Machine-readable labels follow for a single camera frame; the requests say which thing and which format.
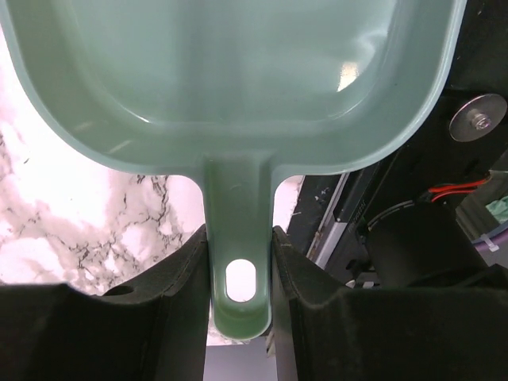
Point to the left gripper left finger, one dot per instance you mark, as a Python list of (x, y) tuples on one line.
[(152, 327)]

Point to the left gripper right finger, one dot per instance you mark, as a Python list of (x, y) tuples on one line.
[(324, 330)]

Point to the green plastic dustpan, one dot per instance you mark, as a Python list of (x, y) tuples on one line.
[(237, 96)]

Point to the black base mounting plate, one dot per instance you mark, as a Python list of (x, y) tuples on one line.
[(418, 217)]

